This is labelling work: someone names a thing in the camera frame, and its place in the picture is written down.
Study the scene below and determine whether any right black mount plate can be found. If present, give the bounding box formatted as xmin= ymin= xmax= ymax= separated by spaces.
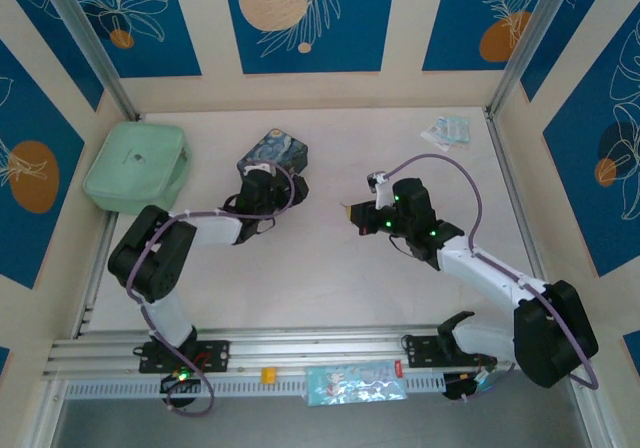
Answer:
xmin=402 ymin=335 xmax=499 ymax=369

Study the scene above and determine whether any black mount plate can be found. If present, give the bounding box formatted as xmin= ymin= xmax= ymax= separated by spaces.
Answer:
xmin=138 ymin=340 xmax=232 ymax=374
xmin=402 ymin=335 xmax=499 ymax=369

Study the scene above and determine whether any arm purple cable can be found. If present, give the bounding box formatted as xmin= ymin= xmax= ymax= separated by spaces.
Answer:
xmin=124 ymin=160 xmax=296 ymax=416
xmin=384 ymin=153 xmax=600 ymax=405

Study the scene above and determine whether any blue white wipe packet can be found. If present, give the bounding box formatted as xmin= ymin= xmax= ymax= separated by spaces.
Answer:
xmin=433 ymin=116 xmax=472 ymax=145

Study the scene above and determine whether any black controller board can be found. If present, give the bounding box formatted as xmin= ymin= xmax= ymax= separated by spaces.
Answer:
xmin=443 ymin=367 xmax=494 ymax=402
xmin=159 ymin=370 xmax=202 ymax=395

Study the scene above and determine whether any blue cartoon print packet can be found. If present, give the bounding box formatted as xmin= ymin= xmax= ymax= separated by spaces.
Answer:
xmin=304 ymin=360 xmax=409 ymax=408

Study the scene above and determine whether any right black controller board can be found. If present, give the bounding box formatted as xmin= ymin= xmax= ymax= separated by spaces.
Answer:
xmin=443 ymin=367 xmax=494 ymax=402

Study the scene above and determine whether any aluminium corner post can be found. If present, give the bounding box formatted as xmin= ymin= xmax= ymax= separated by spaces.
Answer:
xmin=37 ymin=0 xmax=141 ymax=122
xmin=487 ymin=0 xmax=581 ymax=117

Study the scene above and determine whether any left black mount plate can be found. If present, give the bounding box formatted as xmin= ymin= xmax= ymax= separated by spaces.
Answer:
xmin=138 ymin=340 xmax=232 ymax=374

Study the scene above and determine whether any aluminium frame beam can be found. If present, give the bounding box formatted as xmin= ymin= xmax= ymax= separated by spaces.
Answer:
xmin=42 ymin=323 xmax=599 ymax=380

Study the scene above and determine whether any white slotted cable duct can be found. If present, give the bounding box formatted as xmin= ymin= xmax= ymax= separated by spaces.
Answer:
xmin=62 ymin=371 xmax=449 ymax=400

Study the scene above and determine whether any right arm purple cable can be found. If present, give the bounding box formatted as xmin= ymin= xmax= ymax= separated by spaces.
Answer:
xmin=384 ymin=153 xmax=600 ymax=405

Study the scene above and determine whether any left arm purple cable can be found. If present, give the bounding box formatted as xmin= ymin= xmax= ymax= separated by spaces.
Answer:
xmin=124 ymin=160 xmax=296 ymax=416

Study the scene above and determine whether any starry night print box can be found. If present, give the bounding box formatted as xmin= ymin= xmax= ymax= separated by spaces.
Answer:
xmin=235 ymin=128 xmax=310 ymax=177

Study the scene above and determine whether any left black controller board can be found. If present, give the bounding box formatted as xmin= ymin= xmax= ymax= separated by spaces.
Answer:
xmin=159 ymin=370 xmax=202 ymax=395

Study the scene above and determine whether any mint green lidded container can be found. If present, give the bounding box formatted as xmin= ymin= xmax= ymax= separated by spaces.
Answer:
xmin=82 ymin=121 xmax=194 ymax=218

